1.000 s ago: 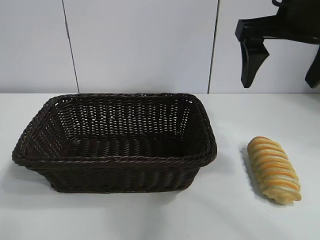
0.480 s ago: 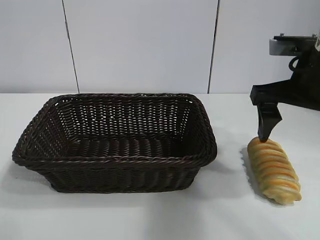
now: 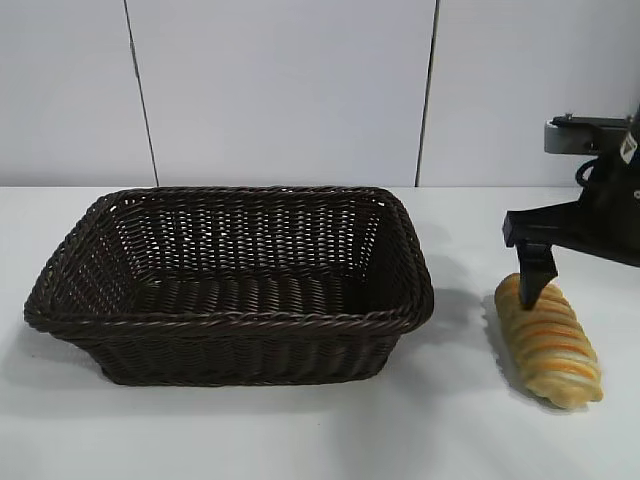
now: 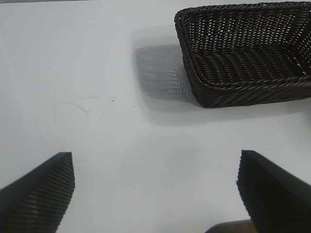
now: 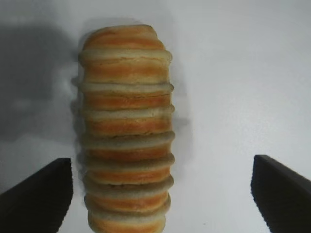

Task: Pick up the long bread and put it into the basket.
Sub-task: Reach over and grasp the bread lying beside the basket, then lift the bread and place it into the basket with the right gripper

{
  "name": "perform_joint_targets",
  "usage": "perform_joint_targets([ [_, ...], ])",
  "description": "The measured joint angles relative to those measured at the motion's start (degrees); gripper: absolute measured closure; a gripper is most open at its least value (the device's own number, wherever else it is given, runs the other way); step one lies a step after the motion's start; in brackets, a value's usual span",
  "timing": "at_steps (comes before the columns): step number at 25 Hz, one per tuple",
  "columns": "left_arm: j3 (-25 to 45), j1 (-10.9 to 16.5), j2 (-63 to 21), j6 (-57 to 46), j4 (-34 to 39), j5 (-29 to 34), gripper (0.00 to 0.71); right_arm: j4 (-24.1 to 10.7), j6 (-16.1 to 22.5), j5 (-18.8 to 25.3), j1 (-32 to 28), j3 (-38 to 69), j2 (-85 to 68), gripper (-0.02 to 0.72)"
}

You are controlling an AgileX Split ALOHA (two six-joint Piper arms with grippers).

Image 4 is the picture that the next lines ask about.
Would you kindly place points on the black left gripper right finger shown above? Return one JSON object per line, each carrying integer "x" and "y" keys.
{"x": 274, "y": 194}

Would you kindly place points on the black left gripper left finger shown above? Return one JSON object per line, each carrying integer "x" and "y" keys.
{"x": 36, "y": 199}

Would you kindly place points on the dark brown woven basket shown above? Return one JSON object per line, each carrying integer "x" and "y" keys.
{"x": 243, "y": 53}

